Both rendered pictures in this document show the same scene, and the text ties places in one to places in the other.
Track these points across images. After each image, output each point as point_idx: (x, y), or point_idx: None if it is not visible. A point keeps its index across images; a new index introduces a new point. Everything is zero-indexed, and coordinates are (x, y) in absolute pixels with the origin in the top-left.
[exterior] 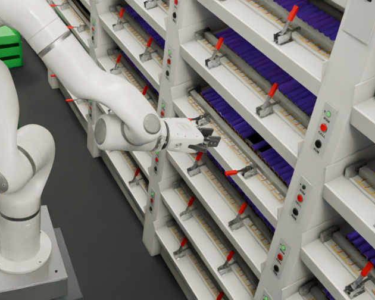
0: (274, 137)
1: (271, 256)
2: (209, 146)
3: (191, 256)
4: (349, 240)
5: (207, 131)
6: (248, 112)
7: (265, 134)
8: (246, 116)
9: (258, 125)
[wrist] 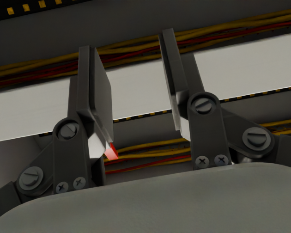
0: None
1: None
2: (77, 83)
3: None
4: None
5: (169, 96)
6: (119, 114)
7: (29, 108)
8: (127, 88)
9: (64, 113)
